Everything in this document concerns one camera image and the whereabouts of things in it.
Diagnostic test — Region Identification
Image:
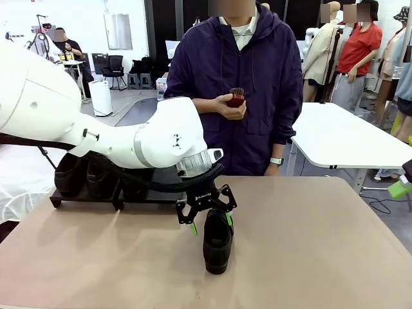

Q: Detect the person's right hand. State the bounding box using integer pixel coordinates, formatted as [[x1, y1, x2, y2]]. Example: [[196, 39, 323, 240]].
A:
[[214, 93, 247, 121]]

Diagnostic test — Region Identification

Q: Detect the mannequin with bucket hat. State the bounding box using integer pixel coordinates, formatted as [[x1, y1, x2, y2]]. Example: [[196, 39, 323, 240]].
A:
[[375, 6, 412, 129]]

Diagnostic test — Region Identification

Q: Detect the black tripod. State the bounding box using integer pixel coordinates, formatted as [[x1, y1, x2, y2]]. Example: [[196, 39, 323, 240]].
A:
[[37, 146, 58, 169]]

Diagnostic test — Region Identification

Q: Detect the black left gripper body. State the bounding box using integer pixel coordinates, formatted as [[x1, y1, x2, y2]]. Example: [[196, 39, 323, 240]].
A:
[[185, 180, 227, 215]]

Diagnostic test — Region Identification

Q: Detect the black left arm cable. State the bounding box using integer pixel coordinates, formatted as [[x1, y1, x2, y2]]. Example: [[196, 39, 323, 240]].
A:
[[0, 132, 225, 194]]

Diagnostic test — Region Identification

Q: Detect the black office chair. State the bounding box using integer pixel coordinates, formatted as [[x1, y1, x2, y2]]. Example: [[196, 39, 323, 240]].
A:
[[102, 55, 127, 91]]

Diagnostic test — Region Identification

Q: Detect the black shoe stand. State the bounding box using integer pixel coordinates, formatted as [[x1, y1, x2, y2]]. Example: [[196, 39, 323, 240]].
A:
[[49, 186, 125, 211], [117, 169, 187, 212]]

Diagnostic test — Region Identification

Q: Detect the clear plastic sheet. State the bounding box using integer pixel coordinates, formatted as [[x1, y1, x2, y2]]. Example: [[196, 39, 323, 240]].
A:
[[0, 151, 57, 225]]

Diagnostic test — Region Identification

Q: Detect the computer case with blue lights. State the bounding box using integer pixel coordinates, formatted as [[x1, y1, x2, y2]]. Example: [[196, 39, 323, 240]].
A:
[[156, 77, 170, 100]]

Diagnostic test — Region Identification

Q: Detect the white table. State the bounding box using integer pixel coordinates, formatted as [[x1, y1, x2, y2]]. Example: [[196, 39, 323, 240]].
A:
[[291, 102, 412, 170]]

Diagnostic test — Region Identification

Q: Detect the person's left hand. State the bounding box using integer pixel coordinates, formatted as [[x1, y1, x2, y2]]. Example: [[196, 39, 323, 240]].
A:
[[264, 162, 282, 177]]

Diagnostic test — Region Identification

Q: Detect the black backpack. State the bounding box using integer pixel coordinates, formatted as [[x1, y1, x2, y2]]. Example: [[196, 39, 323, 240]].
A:
[[129, 56, 156, 75]]

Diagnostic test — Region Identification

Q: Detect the white robot with black hoses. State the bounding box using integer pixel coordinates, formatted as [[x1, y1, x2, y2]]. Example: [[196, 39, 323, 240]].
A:
[[24, 14, 57, 62]]

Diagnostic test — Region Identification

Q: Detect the red-brown shoe brush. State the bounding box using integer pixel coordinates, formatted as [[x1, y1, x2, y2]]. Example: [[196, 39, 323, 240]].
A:
[[227, 87, 246, 109]]

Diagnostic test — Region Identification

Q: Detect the person's right forearm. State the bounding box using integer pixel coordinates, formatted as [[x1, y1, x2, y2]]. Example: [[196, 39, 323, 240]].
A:
[[192, 97, 223, 116]]

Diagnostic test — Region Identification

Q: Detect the black floor cable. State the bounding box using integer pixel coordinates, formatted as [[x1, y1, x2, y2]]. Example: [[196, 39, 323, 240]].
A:
[[369, 198, 397, 215]]

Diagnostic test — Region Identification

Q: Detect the mannequin in beige coat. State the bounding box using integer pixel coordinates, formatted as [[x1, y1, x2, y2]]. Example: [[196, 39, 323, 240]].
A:
[[302, 1, 344, 104]]

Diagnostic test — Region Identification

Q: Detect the white wall panel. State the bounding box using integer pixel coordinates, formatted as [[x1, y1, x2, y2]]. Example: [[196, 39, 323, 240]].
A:
[[103, 13, 133, 51]]

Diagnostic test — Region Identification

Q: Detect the grey work desk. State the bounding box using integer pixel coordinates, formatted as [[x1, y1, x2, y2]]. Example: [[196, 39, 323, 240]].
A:
[[61, 59, 85, 97]]

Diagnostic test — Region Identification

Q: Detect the person in purple jacket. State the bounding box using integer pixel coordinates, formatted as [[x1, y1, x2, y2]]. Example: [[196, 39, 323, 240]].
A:
[[163, 3, 304, 177]]

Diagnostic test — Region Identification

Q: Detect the white air purifier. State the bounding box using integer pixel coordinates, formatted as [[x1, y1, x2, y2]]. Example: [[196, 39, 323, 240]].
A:
[[88, 80, 113, 117]]

